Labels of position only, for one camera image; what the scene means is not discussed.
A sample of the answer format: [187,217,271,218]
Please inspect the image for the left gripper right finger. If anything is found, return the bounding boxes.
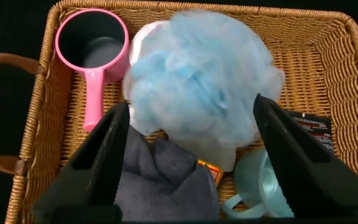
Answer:
[252,93,358,220]

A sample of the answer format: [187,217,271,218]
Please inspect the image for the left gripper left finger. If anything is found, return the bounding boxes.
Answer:
[32,101,131,223]

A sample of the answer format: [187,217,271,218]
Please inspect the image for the grey cloth towel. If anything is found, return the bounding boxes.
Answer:
[113,124,220,222]

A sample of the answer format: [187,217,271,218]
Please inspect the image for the light blue bath loofah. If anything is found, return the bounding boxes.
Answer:
[122,9,285,172]

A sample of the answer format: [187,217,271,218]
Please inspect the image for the woven wicker basket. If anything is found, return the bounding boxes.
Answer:
[0,0,358,224]

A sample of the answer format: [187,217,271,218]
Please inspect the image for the black cosmetic tube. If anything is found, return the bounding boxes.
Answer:
[286,109,335,156]

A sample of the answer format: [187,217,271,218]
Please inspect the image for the teal mug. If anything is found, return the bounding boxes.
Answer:
[221,147,295,220]

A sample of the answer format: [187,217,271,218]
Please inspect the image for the pink plastic cup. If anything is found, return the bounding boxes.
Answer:
[54,8,131,133]

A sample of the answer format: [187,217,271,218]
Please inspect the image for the white round ceramic jar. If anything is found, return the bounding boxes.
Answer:
[128,19,170,68]

